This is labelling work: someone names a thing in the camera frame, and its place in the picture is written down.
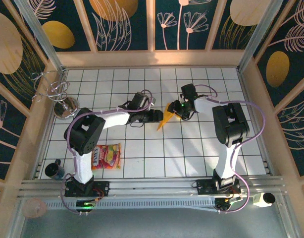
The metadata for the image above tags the yellow cloth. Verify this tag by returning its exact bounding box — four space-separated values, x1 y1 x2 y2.
156 101 182 131

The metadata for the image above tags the colourful candy bag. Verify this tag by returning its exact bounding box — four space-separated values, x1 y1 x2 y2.
91 142 123 171

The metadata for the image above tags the dark mug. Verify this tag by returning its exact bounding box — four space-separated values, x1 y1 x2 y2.
44 159 66 179

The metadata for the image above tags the round wooden disc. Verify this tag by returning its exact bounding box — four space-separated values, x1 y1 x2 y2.
22 198 48 219

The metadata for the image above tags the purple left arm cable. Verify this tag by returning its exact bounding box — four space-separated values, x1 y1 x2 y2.
59 89 154 215

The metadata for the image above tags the aluminium mounting rail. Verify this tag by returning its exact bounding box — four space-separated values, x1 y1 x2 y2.
17 175 289 199

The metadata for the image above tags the silver wire stand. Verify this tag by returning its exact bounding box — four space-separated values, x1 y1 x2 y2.
31 70 80 121

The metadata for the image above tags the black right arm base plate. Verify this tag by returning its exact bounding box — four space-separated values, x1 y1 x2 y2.
192 178 242 196

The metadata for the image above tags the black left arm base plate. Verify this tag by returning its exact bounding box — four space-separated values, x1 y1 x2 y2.
64 180 110 198

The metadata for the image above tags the slotted grey cable duct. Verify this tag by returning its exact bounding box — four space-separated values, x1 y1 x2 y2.
44 198 218 211

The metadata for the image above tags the aluminium frame post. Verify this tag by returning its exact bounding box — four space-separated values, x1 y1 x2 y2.
12 0 66 71
237 0 284 70

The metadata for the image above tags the white box camera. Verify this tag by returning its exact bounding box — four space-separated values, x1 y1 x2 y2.
252 192 276 208

